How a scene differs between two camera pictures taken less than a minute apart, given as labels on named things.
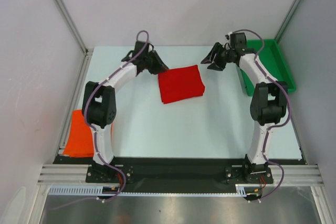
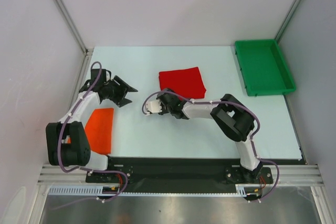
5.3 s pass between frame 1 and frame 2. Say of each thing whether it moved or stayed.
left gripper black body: moved
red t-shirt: stayed
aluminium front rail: stayed
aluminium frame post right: stayed
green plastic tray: stayed
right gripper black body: moved
